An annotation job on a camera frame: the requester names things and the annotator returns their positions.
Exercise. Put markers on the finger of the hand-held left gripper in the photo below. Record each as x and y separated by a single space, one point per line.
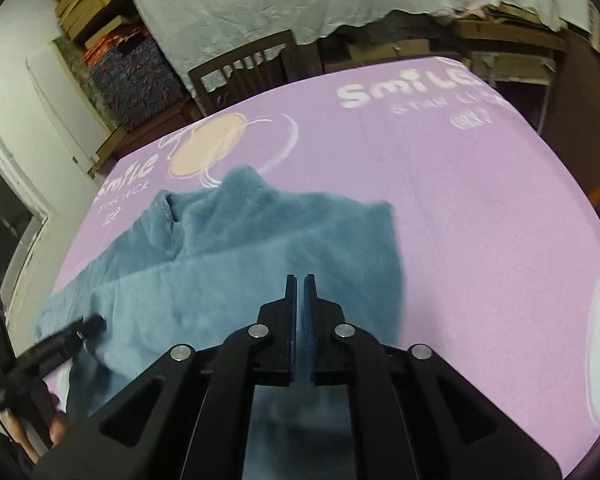
82 329

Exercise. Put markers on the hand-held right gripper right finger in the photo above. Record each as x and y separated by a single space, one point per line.
308 320

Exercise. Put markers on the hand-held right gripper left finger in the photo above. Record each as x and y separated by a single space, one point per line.
292 310

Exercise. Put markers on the blue fleece garment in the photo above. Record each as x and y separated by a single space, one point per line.
230 270

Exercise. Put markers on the person's left hand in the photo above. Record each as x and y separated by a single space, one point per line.
57 427

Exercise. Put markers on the pink Smile table cloth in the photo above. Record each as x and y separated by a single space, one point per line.
455 210

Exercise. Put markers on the brown wooden desk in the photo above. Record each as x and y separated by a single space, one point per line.
130 137

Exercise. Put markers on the white cabinet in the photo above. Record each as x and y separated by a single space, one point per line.
55 105

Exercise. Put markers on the dark patterned storage boxes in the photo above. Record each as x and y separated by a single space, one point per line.
135 80

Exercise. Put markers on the dark wooden chair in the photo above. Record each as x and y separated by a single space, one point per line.
240 57

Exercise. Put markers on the green patterned panel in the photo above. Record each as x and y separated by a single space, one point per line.
75 70

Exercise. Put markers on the white lace cloth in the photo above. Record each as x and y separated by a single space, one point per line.
280 0

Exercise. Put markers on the flat cardboard pieces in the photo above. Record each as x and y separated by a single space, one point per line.
505 35

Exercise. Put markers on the brown wooden cabinet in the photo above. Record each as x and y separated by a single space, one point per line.
570 90

